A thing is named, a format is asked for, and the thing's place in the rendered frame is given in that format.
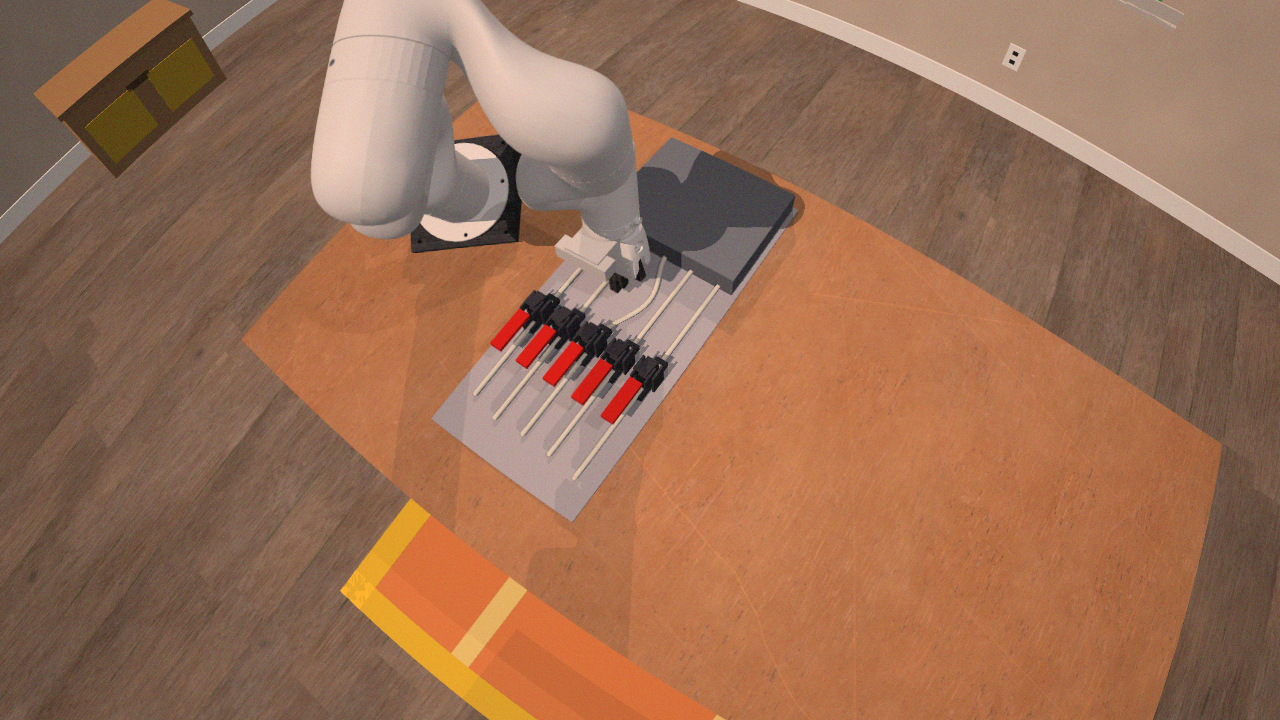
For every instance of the red lever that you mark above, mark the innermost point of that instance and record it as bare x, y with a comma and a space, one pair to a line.
597, 375
569, 356
627, 393
543, 337
516, 323

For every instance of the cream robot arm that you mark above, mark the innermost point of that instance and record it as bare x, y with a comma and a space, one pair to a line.
378, 118

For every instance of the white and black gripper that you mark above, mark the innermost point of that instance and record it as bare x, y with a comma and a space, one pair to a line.
629, 253

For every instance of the white vertical rod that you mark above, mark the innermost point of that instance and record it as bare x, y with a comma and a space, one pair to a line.
579, 362
543, 357
520, 338
606, 379

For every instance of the thin grey cable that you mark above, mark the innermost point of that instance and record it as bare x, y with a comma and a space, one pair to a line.
665, 356

